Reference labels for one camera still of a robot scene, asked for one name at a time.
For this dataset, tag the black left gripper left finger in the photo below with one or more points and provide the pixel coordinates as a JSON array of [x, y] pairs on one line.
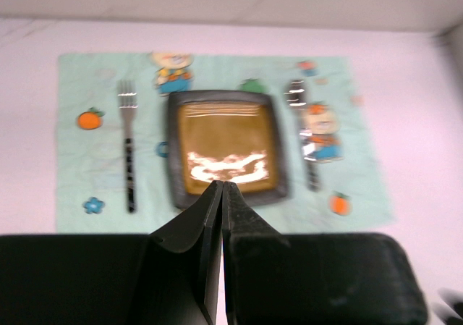
[[167, 277]]

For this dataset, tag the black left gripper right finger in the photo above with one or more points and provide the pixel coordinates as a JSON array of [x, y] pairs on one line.
[[341, 278]]

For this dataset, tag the square black amber plate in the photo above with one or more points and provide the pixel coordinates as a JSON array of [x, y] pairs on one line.
[[228, 136]]

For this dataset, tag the green cartoon print cloth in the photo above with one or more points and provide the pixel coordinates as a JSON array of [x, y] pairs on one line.
[[91, 192]]

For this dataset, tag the silver spoon patterned handle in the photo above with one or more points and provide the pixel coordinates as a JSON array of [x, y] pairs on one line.
[[297, 102]]

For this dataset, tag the silver fork patterned handle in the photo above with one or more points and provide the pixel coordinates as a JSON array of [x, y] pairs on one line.
[[127, 97]]

